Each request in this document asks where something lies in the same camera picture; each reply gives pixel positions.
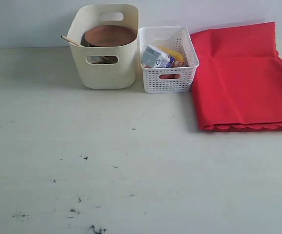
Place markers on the red sausage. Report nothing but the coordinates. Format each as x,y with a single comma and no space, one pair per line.
169,76

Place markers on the blue white milk carton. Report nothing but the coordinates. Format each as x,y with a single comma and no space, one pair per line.
154,57

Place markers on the yellow lemon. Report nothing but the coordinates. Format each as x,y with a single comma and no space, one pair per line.
178,59

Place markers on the brown wooden plate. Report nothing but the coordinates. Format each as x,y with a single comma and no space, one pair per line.
108,36

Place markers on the red scalloped table cloth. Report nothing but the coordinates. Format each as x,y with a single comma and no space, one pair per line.
238,83

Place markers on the wooden chopstick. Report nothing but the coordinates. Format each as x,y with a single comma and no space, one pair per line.
103,58

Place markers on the stainless steel cup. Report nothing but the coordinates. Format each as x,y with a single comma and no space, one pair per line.
94,59

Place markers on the white woven plastic basket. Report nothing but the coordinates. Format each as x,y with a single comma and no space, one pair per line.
175,38

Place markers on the cream plastic bin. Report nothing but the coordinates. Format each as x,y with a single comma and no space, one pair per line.
118,75

